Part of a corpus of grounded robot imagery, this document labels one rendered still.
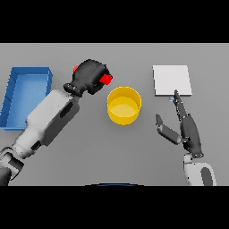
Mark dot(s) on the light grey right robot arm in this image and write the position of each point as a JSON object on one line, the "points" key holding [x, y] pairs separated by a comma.
{"points": [[196, 174]]}

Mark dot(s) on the blue tray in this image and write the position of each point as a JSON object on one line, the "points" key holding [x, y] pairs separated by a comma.
{"points": [[25, 97]]}

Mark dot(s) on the pale square measuring scale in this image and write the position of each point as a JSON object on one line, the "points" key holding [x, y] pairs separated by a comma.
{"points": [[172, 80]]}

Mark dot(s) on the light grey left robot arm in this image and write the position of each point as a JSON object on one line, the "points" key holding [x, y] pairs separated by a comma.
{"points": [[44, 119]]}

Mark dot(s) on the yellow bowl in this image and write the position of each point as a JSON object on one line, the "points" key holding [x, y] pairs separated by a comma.
{"points": [[123, 106]]}

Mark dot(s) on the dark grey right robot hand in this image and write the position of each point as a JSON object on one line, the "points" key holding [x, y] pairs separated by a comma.
{"points": [[189, 131]]}

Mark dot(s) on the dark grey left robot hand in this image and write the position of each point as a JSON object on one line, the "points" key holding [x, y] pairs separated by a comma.
{"points": [[88, 74]]}

